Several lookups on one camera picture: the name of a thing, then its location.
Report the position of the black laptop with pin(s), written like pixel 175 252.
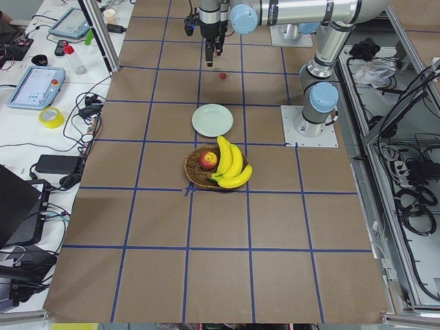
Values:
pixel 23 203

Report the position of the near teach pendant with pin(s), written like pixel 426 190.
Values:
pixel 38 88

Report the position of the black power adapter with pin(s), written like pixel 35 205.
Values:
pixel 57 164

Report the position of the aluminium frame post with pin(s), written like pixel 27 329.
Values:
pixel 98 27

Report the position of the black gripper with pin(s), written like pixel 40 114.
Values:
pixel 210 31

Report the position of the yellow tape roll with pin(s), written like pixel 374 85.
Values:
pixel 51 118

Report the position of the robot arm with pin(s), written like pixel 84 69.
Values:
pixel 337 17

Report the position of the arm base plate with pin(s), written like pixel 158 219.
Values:
pixel 288 35
pixel 300 133

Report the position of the far teach pendant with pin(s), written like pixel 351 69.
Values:
pixel 72 25

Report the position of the green marker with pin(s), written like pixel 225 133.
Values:
pixel 89 37

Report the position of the paper cup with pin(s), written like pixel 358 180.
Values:
pixel 110 16

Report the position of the red apple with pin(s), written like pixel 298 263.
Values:
pixel 208 160

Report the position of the teach pendant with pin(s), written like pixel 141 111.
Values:
pixel 38 88
pixel 72 25

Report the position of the light green round plate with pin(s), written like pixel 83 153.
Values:
pixel 212 120

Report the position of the clear bottle red cap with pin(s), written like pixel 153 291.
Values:
pixel 74 60

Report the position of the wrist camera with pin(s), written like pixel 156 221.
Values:
pixel 190 22

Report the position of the brown wicker basket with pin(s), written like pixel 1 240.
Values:
pixel 203 178

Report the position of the yellow banana bunch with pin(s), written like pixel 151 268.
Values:
pixel 230 171

